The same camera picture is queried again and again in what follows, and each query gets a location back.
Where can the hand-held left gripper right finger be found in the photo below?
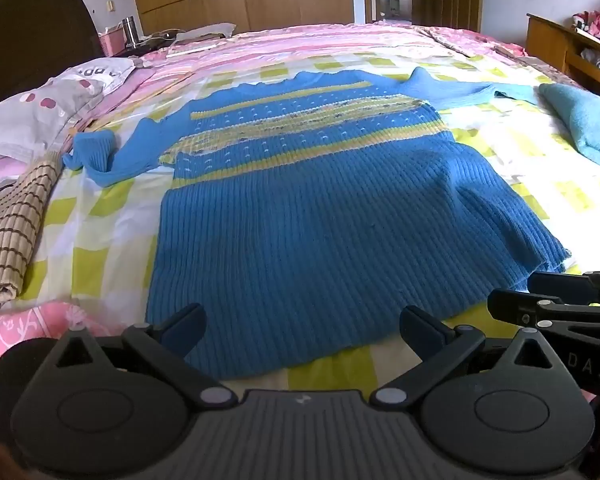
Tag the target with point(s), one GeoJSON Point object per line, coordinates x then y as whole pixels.
{"type": "Point", "coordinates": [420, 330]}

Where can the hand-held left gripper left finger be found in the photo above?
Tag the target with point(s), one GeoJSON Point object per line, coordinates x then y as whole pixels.
{"type": "Point", "coordinates": [187, 327]}

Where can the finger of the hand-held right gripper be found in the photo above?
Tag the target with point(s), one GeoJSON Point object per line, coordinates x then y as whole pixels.
{"type": "Point", "coordinates": [510, 307]}
{"type": "Point", "coordinates": [555, 285]}

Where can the blue knit sweater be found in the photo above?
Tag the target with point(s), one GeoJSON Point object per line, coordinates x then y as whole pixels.
{"type": "Point", "coordinates": [305, 220]}

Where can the green checked bedsheet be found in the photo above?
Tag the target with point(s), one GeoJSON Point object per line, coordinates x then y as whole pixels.
{"type": "Point", "coordinates": [95, 240]}

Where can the pink floral bedsheet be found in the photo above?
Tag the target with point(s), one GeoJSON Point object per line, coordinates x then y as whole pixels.
{"type": "Point", "coordinates": [30, 320]}

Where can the light blue folded towel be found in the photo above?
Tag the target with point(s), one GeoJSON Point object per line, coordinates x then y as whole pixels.
{"type": "Point", "coordinates": [590, 125]}

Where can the beige striped cloth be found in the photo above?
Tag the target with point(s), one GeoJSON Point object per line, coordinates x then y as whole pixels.
{"type": "Point", "coordinates": [10, 245]}

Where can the pink pillow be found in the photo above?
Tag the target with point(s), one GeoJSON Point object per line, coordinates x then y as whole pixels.
{"type": "Point", "coordinates": [5, 175]}

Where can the wooden cabinet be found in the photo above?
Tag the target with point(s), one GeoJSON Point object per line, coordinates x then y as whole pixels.
{"type": "Point", "coordinates": [545, 40]}

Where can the pink floral blanket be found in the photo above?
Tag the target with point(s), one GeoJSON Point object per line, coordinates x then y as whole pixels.
{"type": "Point", "coordinates": [470, 40]}

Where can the white printed pillow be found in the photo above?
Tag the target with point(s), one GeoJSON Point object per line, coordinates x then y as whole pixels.
{"type": "Point", "coordinates": [25, 120]}

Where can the white stick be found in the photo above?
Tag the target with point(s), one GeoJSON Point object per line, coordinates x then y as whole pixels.
{"type": "Point", "coordinates": [190, 49]}

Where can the pink box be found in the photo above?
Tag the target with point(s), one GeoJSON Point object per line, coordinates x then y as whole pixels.
{"type": "Point", "coordinates": [112, 42]}

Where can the grey cloth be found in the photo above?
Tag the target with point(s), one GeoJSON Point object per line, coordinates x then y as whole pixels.
{"type": "Point", "coordinates": [205, 32]}

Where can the metal thermos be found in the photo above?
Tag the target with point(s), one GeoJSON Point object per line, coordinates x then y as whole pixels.
{"type": "Point", "coordinates": [130, 32]}

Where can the pink striped quilt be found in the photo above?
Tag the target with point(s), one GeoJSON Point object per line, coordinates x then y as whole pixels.
{"type": "Point", "coordinates": [305, 40]}

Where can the dark wooden headboard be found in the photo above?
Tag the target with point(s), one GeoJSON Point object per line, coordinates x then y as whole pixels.
{"type": "Point", "coordinates": [30, 40]}

